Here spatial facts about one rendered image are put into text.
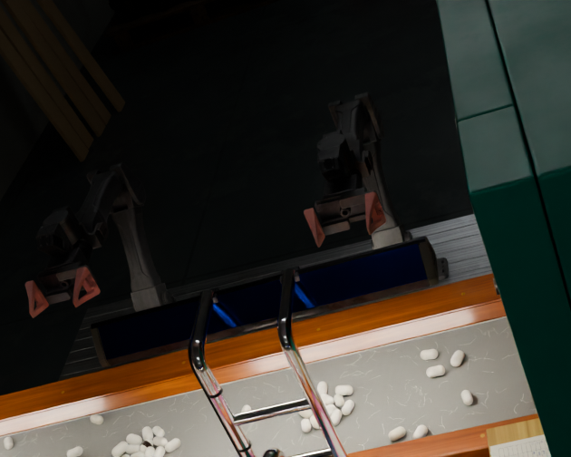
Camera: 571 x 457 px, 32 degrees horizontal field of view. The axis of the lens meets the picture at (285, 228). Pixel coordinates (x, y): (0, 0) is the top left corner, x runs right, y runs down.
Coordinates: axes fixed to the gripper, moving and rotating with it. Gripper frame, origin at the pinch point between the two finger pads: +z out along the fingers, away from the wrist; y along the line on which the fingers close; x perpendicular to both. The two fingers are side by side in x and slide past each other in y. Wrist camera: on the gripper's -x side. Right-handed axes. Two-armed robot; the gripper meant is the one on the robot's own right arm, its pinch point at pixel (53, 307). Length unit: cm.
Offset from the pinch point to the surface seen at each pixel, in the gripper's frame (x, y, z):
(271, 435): 33.1, 34.7, 12.2
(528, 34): -73, 100, 95
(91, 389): 30.9, -10.5, -10.8
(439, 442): 30, 68, 24
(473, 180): -73, 96, 109
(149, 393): 32.2, 4.3, -6.6
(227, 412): 8, 39, 31
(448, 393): 33, 70, 10
